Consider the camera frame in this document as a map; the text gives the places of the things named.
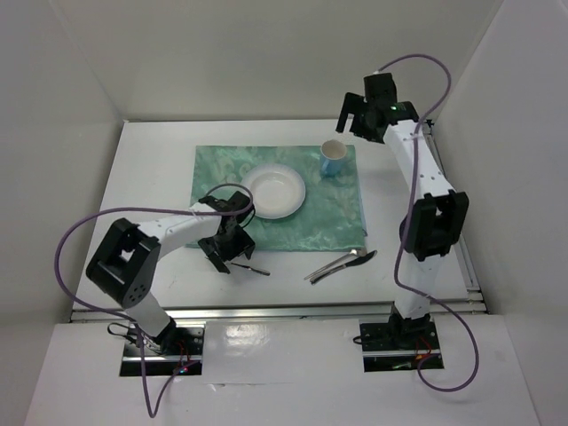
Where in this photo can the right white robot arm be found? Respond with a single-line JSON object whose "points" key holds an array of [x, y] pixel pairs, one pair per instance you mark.
{"points": [[434, 223]]}

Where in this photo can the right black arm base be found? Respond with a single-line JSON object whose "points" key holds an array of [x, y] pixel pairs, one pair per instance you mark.
{"points": [[398, 345]]}

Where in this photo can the silver metal spoon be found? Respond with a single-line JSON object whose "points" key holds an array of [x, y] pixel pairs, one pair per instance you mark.
{"points": [[356, 252]]}

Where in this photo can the white ceramic bowl plate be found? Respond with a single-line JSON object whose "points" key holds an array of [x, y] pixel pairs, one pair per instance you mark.
{"points": [[278, 191]]}

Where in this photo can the blue ceramic mug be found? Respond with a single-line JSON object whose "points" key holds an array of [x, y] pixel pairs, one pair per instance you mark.
{"points": [[333, 155]]}

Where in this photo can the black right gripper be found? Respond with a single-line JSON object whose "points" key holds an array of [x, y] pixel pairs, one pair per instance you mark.
{"points": [[352, 104]]}

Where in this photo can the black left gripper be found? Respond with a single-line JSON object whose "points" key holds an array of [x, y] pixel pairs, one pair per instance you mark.
{"points": [[243, 243]]}

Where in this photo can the aluminium front rail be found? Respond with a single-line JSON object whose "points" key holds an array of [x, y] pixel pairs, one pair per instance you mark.
{"points": [[323, 311]]}

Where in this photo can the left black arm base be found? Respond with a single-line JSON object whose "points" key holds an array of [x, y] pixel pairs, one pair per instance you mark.
{"points": [[184, 353]]}

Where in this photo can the silver metal fork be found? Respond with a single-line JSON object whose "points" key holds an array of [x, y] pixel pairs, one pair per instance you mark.
{"points": [[252, 269]]}

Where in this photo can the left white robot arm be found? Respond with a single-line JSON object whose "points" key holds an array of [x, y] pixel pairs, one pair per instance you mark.
{"points": [[124, 264]]}

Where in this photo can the black handled table knife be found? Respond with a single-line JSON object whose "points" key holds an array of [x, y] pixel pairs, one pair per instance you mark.
{"points": [[351, 262]]}

